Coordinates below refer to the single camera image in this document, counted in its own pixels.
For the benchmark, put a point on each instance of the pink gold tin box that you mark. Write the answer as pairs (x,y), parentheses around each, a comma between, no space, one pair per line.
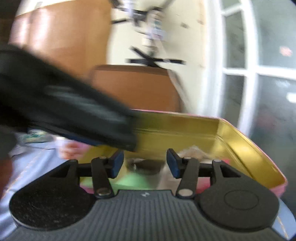
(157,132)

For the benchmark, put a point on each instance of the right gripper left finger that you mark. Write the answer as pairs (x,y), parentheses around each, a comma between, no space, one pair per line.
(101,169)

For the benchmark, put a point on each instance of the green cloth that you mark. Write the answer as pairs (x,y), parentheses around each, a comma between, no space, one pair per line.
(130,181)

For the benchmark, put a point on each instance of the blue striped tablecloth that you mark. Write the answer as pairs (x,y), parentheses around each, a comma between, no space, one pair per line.
(58,205)

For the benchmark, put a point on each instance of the green patterned tissue packet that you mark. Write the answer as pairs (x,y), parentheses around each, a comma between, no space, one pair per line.
(35,136)

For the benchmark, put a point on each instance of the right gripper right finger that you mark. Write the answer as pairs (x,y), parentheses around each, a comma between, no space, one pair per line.
(194,175)

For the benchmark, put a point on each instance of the white window frame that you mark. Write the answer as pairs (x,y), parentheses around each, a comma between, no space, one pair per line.
(215,62)

